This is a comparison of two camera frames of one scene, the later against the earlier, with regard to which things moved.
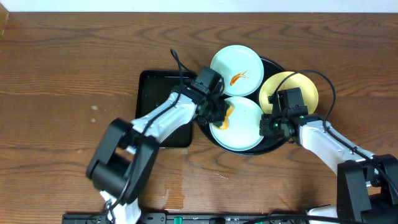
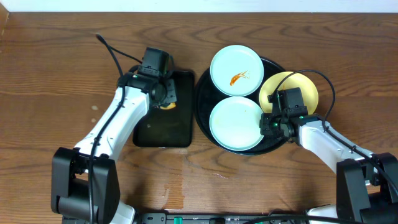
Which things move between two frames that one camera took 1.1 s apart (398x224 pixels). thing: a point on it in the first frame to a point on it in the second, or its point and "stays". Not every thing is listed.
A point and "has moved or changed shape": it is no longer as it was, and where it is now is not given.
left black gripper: x=216 y=114 to x=168 y=88
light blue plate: x=243 y=132 stays
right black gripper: x=265 y=130 stays
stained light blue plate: x=240 y=68 stays
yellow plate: x=307 y=86 stays
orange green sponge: x=224 y=124 has moved or changed shape
